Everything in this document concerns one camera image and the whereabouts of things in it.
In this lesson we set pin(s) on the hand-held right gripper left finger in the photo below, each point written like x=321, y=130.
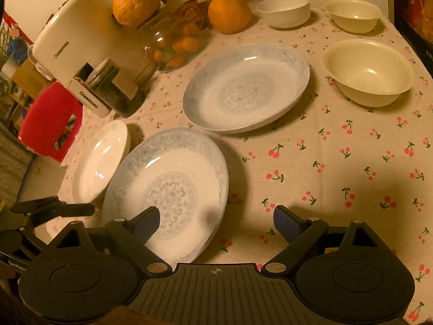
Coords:
x=154, y=218

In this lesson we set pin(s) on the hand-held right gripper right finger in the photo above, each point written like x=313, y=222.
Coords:
x=279, y=216

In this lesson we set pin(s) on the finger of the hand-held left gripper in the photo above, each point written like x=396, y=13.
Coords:
x=67, y=208

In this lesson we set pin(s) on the blue patterned plate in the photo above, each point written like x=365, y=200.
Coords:
x=247, y=88
x=176, y=176

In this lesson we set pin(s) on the small white plate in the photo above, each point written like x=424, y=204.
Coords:
x=98, y=162

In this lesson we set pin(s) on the white bowl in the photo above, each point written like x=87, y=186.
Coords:
x=284, y=10

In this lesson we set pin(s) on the cherry print tablecloth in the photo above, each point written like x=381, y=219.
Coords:
x=321, y=176

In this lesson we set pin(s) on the red plastic stool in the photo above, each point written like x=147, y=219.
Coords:
x=47, y=122

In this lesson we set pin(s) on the dark jar with metal lid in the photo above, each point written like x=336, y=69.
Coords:
x=118, y=88

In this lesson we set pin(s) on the brown cardboard box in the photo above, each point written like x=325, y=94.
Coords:
x=28, y=74

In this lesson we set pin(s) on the large cream bowl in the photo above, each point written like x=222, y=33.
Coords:
x=368, y=71

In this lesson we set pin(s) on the white kitchen appliance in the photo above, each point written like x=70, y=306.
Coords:
x=77, y=30

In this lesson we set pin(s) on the glass jar with kumquats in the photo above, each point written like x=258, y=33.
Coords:
x=176, y=37

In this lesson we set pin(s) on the plain orange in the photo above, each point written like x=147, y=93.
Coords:
x=230, y=13

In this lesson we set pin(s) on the small cream bowl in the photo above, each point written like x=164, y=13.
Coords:
x=353, y=15

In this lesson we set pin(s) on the orange with leaves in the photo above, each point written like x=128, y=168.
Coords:
x=135, y=3

